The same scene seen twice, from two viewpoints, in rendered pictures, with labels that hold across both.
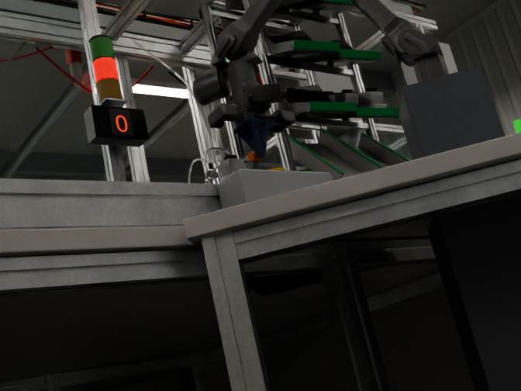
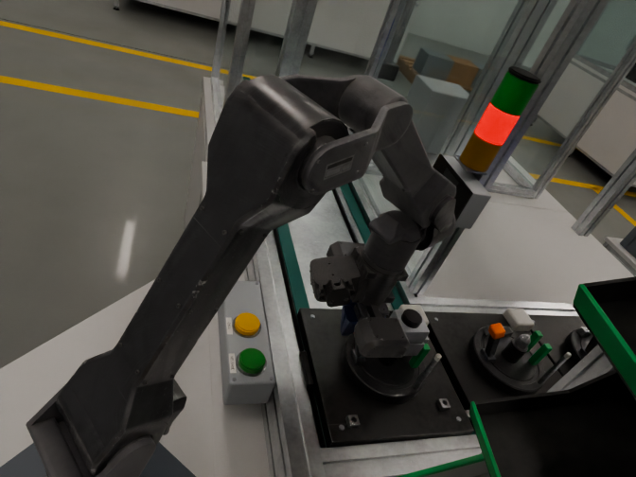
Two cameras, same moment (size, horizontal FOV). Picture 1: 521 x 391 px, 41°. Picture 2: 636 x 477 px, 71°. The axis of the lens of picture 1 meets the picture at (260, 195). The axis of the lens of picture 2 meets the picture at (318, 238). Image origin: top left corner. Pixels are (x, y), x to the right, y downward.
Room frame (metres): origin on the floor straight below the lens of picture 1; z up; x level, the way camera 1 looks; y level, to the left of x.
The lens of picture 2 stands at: (1.36, -0.48, 1.53)
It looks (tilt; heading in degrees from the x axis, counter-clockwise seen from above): 36 degrees down; 105
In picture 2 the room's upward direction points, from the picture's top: 21 degrees clockwise
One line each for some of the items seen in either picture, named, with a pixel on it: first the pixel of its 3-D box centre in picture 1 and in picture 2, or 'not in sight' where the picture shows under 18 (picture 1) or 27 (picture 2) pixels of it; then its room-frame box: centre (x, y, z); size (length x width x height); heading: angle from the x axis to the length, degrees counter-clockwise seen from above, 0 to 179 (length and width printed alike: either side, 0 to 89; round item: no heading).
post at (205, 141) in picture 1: (215, 167); not in sight; (2.74, 0.16, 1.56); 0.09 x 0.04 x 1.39; 131
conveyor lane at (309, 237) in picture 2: not in sight; (338, 265); (1.22, 0.29, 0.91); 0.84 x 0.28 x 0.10; 131
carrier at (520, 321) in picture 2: not in sight; (516, 348); (1.59, 0.21, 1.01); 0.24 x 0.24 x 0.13; 41
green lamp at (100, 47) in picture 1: (101, 52); (514, 93); (1.36, 0.26, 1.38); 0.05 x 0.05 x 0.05
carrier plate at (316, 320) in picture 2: not in sight; (379, 368); (1.39, 0.04, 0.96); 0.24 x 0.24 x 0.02; 41
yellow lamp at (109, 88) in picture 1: (109, 93); (480, 150); (1.36, 0.26, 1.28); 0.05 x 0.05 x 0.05
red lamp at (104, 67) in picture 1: (105, 72); (496, 123); (1.36, 0.26, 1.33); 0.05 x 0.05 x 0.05
